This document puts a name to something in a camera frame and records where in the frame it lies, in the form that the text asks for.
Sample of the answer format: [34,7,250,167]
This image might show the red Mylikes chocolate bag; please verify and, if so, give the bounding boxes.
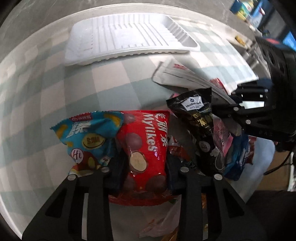
[109,110,175,206]

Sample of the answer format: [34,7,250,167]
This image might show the pink snack packet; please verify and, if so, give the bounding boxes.
[213,115,233,157]

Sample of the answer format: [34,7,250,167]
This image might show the white red snack bag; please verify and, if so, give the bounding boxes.
[152,57,235,105]

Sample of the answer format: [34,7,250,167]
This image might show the green white checkered tablecloth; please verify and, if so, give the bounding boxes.
[0,16,276,237]

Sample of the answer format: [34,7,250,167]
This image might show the white plastic tray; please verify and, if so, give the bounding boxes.
[64,13,201,66]

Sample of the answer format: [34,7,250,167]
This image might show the blue white snack packet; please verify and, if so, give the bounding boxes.
[222,133,249,181]

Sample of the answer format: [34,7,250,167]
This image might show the black gold snack packet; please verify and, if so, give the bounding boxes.
[166,87,220,175]

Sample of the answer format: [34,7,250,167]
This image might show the blue yellow snack bag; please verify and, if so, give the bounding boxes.
[51,111,124,177]

